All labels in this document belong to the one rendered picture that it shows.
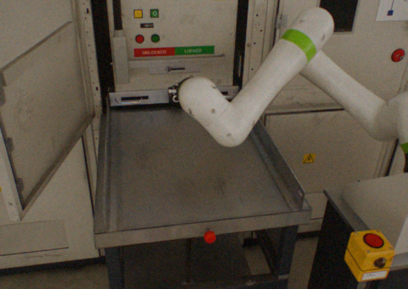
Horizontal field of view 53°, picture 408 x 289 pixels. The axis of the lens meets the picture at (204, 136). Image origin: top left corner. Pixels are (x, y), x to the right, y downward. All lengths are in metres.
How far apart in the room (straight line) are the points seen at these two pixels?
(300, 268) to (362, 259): 1.15
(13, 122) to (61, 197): 0.77
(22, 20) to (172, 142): 0.63
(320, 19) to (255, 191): 0.55
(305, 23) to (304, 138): 0.77
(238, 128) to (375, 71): 0.95
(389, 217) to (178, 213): 0.60
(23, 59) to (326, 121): 1.29
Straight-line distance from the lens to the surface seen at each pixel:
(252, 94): 1.17
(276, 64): 1.22
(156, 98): 1.72
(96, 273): 2.20
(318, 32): 1.30
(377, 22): 1.85
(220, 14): 1.65
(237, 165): 1.38
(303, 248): 2.34
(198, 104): 1.09
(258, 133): 1.55
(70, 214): 1.99
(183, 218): 1.17
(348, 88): 1.48
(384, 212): 1.32
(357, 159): 2.16
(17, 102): 1.23
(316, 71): 1.46
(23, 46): 1.26
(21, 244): 2.14
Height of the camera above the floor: 1.64
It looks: 31 degrees down
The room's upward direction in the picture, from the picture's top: 2 degrees clockwise
